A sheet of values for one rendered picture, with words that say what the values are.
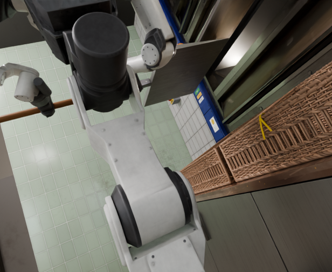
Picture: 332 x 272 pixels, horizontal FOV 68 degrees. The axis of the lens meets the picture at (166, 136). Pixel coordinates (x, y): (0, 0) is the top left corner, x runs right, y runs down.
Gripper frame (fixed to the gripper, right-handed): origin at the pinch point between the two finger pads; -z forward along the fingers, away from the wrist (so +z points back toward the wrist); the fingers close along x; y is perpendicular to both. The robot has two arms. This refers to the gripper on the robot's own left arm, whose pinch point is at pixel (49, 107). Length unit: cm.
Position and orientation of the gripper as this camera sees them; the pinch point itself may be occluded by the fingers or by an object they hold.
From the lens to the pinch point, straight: 128.9
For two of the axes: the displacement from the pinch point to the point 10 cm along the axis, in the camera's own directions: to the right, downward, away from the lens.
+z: 0.9, -2.8, -9.6
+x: 3.8, 9.0, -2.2
